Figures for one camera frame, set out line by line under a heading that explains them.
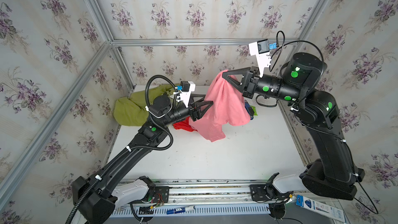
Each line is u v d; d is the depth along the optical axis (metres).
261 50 0.37
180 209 0.68
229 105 0.52
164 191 0.75
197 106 0.52
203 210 0.70
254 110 1.04
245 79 0.40
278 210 0.73
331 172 0.38
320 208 0.69
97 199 0.36
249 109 1.01
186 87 0.51
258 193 0.73
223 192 0.75
